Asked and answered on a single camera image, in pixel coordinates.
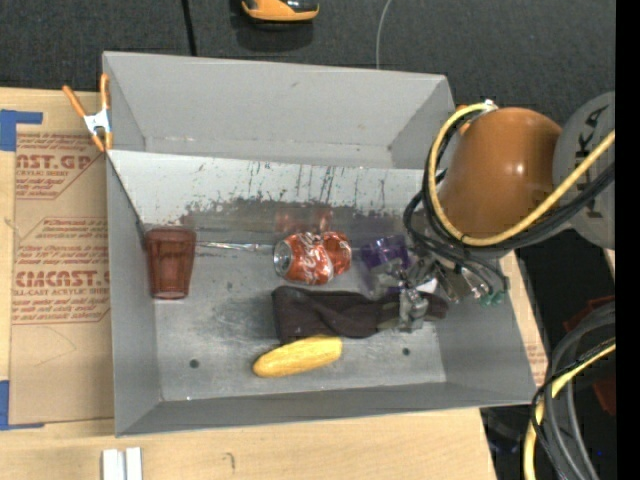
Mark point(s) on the yellow toy corn cob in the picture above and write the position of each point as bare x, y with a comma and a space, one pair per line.
297, 357

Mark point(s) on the grey metal bin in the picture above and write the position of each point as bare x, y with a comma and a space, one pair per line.
310, 208

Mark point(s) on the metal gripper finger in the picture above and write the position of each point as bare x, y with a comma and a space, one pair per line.
406, 277
414, 313

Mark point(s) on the dark brown cloth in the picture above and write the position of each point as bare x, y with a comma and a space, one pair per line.
330, 313

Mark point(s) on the purple clear plastic cup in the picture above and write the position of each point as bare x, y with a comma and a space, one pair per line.
382, 255

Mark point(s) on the red-brown plastic cup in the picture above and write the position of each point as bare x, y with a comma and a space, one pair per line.
170, 263

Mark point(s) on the crushed red soda can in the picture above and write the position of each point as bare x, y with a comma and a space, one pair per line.
310, 260

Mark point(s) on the brown cardboard board red print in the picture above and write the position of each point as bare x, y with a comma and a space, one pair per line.
60, 318

